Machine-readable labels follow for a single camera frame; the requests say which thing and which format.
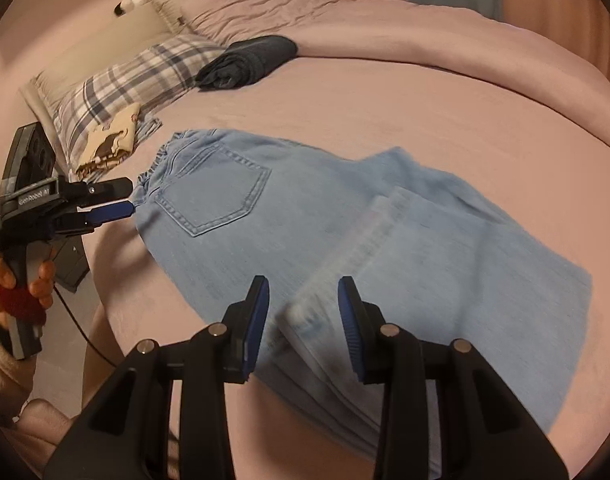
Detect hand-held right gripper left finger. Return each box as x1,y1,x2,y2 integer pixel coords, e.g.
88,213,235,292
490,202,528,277
44,275,272,480

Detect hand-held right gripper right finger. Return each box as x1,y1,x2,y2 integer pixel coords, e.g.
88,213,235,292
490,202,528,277
337,276,570,480

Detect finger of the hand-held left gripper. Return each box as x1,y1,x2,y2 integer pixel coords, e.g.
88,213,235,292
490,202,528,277
67,176,136,202
80,200,134,232

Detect light blue denim pants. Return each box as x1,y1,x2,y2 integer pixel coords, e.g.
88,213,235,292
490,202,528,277
132,129,594,480

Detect person's left forearm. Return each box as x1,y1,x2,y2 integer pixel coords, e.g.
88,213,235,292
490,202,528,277
0,320,38,428

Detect dark folded pants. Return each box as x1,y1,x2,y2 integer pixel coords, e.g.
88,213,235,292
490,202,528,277
195,35,300,92

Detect cream printed folded cloth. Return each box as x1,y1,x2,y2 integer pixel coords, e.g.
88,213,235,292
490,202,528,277
74,102,143,178

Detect dark flat box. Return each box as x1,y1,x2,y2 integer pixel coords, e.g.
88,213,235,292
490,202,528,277
50,237,90,293

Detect blue striped cloth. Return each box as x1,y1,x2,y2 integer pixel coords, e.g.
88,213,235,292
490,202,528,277
134,117,164,145

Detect plaid pillow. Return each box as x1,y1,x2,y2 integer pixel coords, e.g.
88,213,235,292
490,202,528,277
35,35,228,178

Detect beige pillow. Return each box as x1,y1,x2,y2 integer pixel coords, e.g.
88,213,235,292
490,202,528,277
19,0,173,126

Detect white and black plush toy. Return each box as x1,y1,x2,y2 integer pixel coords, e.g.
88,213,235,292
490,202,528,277
114,0,158,16

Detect white trimmed pillow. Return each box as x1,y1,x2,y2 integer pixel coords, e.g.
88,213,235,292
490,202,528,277
152,0,200,36

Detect pink fuzzy clothing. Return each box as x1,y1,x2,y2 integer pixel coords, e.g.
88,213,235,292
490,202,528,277
0,397,80,478

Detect pink duvet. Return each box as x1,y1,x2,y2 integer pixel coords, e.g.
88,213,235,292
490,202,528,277
180,0,610,126

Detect black cable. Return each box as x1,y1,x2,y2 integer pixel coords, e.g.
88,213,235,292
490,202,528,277
54,285,123,366

